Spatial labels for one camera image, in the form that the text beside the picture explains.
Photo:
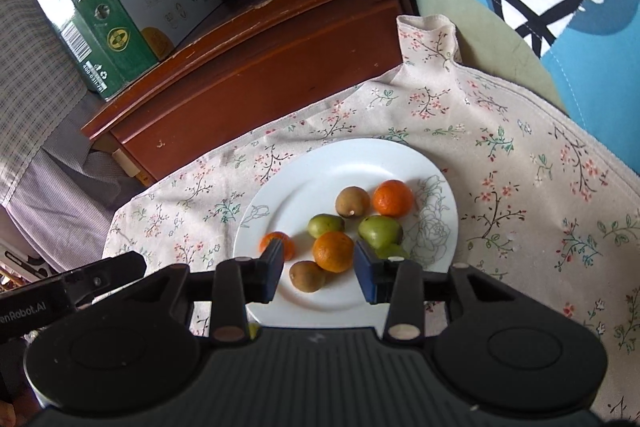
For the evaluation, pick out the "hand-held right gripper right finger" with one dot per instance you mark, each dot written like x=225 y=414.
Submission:
x=366 y=277

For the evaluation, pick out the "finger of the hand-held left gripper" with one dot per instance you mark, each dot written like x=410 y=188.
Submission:
x=112 y=269

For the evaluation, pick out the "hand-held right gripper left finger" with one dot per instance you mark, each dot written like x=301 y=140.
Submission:
x=272 y=274

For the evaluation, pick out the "brown kiwi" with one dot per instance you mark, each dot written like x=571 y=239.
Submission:
x=307 y=277
x=352 y=202

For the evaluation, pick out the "small orange mandarin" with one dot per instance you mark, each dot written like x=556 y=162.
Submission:
x=276 y=239
x=393 y=198

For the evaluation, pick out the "green jujube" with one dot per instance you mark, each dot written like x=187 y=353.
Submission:
x=380 y=229
x=394 y=251
x=325 y=225

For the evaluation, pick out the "large orange mandarin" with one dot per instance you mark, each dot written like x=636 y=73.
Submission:
x=332 y=252

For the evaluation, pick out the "white plate with flower print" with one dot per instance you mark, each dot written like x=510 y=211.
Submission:
x=320 y=172

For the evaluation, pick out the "lilac cloth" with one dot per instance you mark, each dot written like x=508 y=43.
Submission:
x=65 y=207

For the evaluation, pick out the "floral tablecloth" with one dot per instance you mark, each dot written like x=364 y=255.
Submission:
x=525 y=207

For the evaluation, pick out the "checked cloth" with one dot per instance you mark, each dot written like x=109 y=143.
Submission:
x=30 y=82

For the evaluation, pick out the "brown wooden cabinet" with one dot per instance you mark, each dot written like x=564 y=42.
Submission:
x=260 y=57

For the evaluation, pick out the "green milk carton box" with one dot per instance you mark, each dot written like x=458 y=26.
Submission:
x=120 y=7

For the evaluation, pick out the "sage green cloth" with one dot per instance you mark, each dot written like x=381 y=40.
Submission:
x=450 y=2

